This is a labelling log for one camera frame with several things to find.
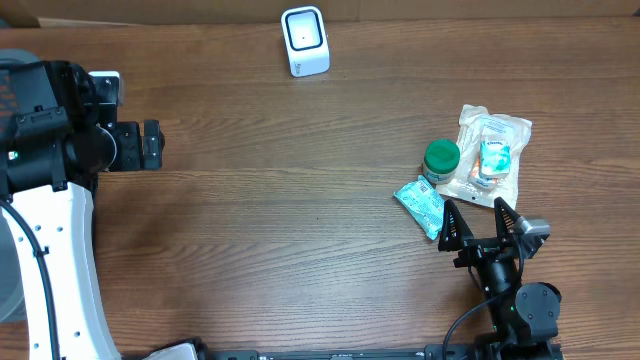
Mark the grey plastic mesh basket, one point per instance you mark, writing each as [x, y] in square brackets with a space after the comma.
[12, 297]

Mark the green lid plastic jar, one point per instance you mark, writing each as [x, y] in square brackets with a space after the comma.
[440, 161]

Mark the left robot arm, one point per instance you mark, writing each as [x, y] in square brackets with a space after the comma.
[59, 131]

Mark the white barcode scanner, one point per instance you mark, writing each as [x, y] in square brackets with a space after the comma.
[306, 41]

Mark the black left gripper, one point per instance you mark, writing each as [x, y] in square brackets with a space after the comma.
[136, 158]

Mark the teal tissue packet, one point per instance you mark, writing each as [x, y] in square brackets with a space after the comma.
[495, 158]

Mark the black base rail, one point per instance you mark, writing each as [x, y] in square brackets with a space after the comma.
[429, 352]

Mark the teal wet wipes pack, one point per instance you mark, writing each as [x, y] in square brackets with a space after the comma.
[424, 204]

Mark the orange tissue packet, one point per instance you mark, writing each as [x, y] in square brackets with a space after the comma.
[477, 179]

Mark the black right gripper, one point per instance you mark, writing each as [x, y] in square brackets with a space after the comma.
[475, 248]

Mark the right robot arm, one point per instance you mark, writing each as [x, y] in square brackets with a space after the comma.
[524, 315]

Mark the beige snack pouch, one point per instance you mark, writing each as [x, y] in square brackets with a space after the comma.
[476, 123]

